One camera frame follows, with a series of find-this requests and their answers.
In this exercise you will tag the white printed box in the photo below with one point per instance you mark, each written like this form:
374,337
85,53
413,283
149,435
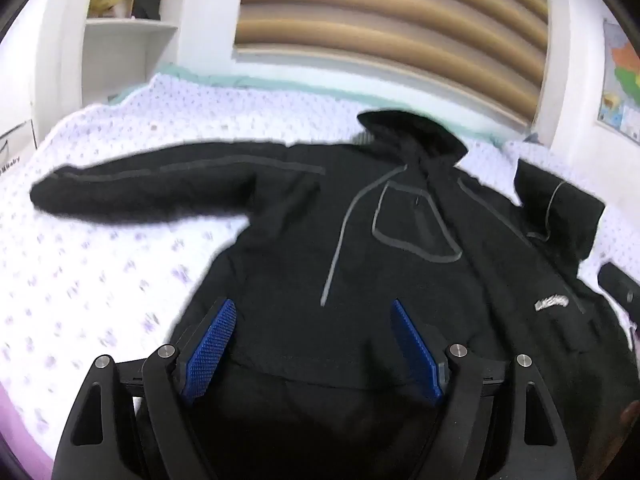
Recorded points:
15,150

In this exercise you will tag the purple cloth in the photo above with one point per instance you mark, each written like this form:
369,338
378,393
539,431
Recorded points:
20,430

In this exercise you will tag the floral white bed sheet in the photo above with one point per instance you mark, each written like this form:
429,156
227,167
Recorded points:
100,270

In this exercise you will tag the colourful wall map poster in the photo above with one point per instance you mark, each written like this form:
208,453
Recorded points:
622,80

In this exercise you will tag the green blanket edge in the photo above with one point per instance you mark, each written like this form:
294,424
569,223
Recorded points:
190,75

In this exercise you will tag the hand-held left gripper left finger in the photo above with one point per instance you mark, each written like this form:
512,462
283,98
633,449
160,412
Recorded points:
212,340

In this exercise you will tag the black hooded jacket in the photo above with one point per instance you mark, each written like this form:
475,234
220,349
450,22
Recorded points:
300,210

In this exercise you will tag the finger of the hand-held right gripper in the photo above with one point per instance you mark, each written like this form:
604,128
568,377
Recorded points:
620,285

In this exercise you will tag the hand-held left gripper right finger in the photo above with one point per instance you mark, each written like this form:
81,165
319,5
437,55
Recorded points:
417,345

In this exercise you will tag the white wall shelf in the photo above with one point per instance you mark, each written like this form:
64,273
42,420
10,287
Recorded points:
130,55

